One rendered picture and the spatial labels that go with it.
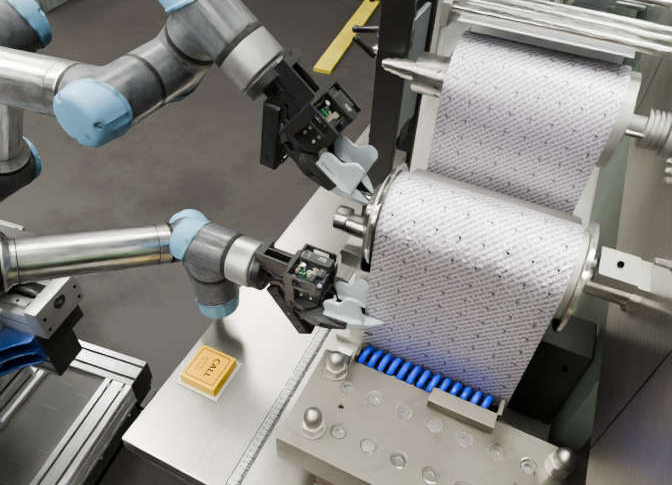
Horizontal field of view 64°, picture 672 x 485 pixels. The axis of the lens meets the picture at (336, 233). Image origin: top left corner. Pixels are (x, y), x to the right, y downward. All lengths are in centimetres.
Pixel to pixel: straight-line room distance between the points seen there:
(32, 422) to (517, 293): 153
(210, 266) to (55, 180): 224
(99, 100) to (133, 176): 229
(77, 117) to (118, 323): 167
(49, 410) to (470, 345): 141
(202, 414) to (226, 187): 193
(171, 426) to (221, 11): 64
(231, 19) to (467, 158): 41
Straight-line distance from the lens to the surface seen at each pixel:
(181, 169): 294
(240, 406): 97
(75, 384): 193
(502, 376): 82
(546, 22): 84
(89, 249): 99
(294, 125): 68
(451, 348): 80
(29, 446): 187
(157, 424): 98
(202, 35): 70
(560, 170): 86
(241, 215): 261
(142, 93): 70
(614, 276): 70
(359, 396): 82
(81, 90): 68
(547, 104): 82
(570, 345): 87
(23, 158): 135
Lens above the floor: 175
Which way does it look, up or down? 44 degrees down
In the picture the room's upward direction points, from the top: 3 degrees clockwise
